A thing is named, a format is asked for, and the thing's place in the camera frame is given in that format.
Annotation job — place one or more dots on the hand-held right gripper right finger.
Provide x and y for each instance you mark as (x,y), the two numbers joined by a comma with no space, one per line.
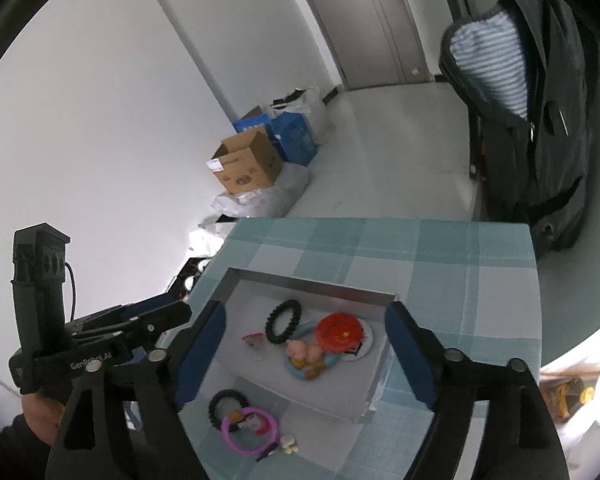
(410,360)

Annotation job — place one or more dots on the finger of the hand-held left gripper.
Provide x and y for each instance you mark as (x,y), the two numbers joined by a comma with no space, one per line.
(145,307)
(165,316)

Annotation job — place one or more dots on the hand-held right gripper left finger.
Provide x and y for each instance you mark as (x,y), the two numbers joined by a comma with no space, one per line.
(205,345)

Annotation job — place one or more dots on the grey box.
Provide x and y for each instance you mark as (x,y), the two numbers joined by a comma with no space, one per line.
(260,375)

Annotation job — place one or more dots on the round red and white case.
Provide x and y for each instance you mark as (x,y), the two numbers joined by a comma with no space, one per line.
(340,332)

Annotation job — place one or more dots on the small pink figure charm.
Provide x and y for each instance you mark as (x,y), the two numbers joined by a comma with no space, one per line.
(302,352)

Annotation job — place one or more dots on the person's left forearm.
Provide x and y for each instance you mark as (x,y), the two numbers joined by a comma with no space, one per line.
(10,455)

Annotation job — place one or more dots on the person's left hand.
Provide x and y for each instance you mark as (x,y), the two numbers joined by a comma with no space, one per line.
(40,417)

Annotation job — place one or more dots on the small orange red charm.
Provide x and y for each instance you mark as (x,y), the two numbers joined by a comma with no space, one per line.
(250,421)

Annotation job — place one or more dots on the small white plastic bag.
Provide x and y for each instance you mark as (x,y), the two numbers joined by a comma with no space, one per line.
(210,237)

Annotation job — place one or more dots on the blue checked tablecloth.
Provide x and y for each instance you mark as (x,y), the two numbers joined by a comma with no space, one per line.
(430,260)

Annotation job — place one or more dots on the small cream flower charm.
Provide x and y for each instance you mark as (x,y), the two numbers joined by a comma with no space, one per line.
(289,444)

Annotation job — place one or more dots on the yellow orange toy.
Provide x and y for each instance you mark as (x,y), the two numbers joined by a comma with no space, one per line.
(570,400)

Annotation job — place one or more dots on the brown cardboard box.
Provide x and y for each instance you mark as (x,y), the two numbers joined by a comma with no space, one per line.
(250,170)

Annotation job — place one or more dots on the large grey plastic bag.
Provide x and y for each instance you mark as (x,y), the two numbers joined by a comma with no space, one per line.
(280,190)

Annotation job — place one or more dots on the flat blue box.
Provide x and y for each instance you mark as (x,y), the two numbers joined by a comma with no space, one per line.
(250,124)

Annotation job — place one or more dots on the tall blue box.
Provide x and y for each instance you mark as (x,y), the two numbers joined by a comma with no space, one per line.
(295,140)

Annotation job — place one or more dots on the black jacket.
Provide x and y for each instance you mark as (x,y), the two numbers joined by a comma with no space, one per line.
(555,160)

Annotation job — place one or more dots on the white bag with dark items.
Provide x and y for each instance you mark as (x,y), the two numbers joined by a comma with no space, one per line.
(315,110)

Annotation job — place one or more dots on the blue striped shirt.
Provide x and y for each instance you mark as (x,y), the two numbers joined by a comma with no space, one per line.
(490,60)

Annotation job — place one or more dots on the grey door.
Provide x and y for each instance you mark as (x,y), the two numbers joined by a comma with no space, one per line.
(360,25)

